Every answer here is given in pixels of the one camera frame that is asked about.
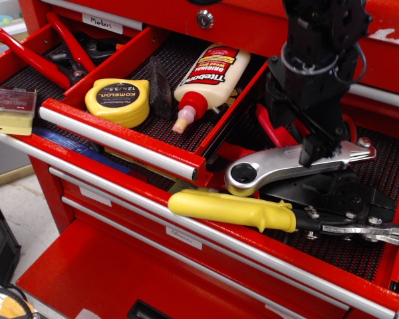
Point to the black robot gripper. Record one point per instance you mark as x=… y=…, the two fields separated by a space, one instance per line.
x=310 y=91

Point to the silver box cutter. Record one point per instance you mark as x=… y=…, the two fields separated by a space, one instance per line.
x=246 y=175

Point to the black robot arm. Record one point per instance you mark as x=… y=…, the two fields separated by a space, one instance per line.
x=328 y=25

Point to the red wide middle drawer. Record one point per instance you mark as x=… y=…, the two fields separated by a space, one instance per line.
x=325 y=277

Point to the red upper small drawer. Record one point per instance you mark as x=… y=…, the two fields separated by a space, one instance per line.
x=153 y=143

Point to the red open bottom drawer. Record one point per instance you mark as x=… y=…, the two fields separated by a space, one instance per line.
x=107 y=272

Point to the black red crimping tool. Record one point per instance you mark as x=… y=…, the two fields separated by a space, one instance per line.
x=339 y=192

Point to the Titebond wood glue bottle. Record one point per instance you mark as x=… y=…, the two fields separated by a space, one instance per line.
x=208 y=83

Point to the red tool chest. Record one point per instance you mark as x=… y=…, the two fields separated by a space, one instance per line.
x=259 y=27

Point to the black triangular rubber block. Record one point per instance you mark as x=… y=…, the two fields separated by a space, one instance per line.
x=160 y=97

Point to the silver cabinet lock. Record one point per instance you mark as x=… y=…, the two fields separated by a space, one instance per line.
x=205 y=19

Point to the yellow tape measure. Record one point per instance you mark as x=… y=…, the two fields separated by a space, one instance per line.
x=121 y=101

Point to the blue flat package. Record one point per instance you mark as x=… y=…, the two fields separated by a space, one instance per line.
x=79 y=148

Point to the clear plastic case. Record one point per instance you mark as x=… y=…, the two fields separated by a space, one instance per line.
x=18 y=101

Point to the yellow sponge block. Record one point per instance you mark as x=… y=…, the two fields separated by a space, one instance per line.
x=16 y=123

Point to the red handled pliers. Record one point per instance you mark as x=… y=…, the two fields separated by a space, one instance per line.
x=298 y=130

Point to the red handled scissors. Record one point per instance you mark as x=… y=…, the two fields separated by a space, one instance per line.
x=350 y=124

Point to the yellow handled tin snips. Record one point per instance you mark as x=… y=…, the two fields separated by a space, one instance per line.
x=282 y=216

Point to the red handled spring clamp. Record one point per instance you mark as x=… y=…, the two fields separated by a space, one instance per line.
x=81 y=54

